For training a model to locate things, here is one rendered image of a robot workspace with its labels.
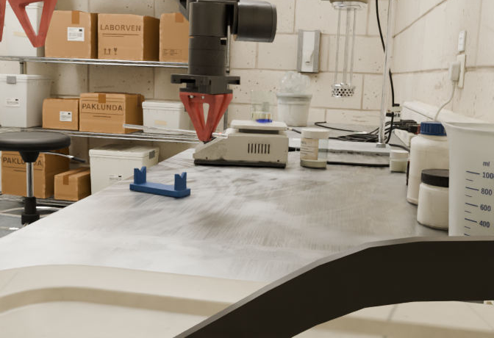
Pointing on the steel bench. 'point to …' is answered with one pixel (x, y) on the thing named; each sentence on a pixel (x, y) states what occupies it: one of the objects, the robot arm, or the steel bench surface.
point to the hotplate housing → (246, 148)
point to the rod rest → (179, 189)
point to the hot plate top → (258, 126)
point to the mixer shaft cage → (343, 90)
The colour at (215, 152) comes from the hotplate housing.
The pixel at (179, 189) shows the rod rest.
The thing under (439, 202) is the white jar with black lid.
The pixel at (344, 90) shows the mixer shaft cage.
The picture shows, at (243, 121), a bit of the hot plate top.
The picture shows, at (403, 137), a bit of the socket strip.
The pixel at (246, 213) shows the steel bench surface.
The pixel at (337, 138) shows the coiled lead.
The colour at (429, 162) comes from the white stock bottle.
